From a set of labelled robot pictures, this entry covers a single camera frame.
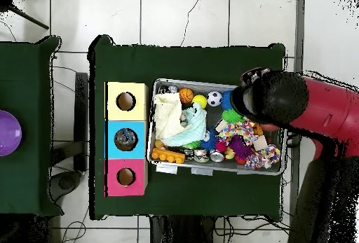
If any mint green cloth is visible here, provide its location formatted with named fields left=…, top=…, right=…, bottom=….
left=162, top=102, right=208, bottom=148

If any purple disc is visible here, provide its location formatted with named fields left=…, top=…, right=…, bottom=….
left=0, top=109, right=23, bottom=158

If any orange rubber toy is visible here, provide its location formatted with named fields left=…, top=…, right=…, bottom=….
left=150, top=145, right=186, bottom=165

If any yellow ball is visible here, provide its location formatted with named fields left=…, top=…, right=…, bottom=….
left=191, top=94, right=208, bottom=110

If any small soccer ball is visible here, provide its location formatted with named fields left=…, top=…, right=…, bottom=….
left=206, top=90, right=223, bottom=107

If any wooden box with three holes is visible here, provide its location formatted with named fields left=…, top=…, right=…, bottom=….
left=104, top=81, right=150, bottom=198

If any cream yellow cloth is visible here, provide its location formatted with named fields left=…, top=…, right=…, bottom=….
left=154, top=92, right=186, bottom=140

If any clear plastic packet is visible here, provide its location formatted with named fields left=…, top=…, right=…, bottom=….
left=116, top=129, right=139, bottom=150

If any green side table cloth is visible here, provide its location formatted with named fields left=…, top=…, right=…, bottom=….
left=0, top=35, right=64, bottom=218

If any blue spiky ball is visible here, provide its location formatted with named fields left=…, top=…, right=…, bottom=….
left=221, top=90, right=233, bottom=111

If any polka dot cloth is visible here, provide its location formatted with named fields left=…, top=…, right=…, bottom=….
left=217, top=122, right=258, bottom=146

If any small orange basketball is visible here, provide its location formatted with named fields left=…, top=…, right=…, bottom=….
left=179, top=88, right=195, bottom=105

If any clear mesh bin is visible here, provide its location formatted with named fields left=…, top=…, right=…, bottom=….
left=146, top=77, right=292, bottom=177

